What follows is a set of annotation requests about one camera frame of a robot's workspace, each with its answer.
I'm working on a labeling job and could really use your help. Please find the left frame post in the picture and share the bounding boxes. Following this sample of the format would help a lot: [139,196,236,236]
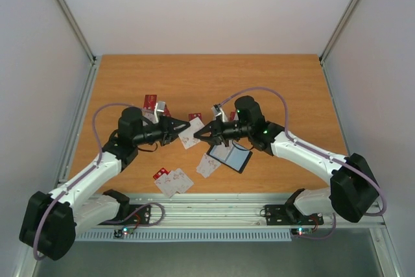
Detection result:
[56,0,97,64]

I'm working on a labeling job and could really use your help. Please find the controller board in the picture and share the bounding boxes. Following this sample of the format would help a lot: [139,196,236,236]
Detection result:
[113,227,136,239]
[291,227,317,236]

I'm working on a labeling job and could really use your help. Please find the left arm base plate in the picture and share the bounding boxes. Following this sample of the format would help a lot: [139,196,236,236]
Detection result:
[99,204,152,226]

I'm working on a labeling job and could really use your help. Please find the right frame post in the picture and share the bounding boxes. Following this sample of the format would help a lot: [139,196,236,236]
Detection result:
[319,0,361,67]

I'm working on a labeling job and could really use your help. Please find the left controller board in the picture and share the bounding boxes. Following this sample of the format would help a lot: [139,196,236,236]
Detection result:
[113,227,136,239]

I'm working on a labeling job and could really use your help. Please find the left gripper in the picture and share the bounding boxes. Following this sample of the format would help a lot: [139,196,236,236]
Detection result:
[134,115,191,146]

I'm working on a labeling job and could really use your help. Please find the red card under pile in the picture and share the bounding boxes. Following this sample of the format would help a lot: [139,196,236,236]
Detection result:
[153,167,170,180]

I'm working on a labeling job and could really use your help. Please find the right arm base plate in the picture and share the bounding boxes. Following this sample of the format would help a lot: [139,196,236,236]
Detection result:
[262,204,324,226]

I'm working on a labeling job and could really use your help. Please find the frame post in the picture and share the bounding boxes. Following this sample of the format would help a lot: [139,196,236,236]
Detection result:
[319,0,361,67]
[56,0,97,64]

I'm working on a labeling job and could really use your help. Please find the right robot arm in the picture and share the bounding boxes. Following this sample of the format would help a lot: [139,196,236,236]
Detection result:
[194,95,379,224]

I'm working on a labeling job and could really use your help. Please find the white floral cards near holder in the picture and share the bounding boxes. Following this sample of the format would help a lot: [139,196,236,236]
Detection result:
[196,153,221,178]

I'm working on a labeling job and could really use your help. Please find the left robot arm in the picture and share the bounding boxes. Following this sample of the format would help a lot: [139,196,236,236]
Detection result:
[19,104,190,261]

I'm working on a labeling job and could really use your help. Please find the white floral card pile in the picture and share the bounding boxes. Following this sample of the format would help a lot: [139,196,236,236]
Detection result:
[154,168,194,198]

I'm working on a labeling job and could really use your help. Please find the black leather card holder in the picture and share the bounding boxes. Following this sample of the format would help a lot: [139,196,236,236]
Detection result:
[207,142,253,174]

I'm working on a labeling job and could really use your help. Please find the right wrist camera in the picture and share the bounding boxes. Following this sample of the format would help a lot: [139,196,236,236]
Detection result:
[211,104,228,122]

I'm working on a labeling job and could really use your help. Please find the right controller board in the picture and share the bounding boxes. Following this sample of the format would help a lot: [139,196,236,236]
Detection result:
[291,227,317,236]

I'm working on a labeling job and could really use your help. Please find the red card centre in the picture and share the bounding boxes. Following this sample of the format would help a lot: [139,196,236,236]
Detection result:
[188,113,202,121]

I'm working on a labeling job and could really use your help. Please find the grey slotted cable duct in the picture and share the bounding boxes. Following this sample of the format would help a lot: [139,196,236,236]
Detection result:
[76,228,292,243]

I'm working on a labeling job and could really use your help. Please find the red card far left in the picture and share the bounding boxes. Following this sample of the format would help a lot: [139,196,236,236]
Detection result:
[143,94,157,111]

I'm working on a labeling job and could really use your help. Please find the aluminium table edge rail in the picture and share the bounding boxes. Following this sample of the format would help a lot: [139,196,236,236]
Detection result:
[30,192,386,228]

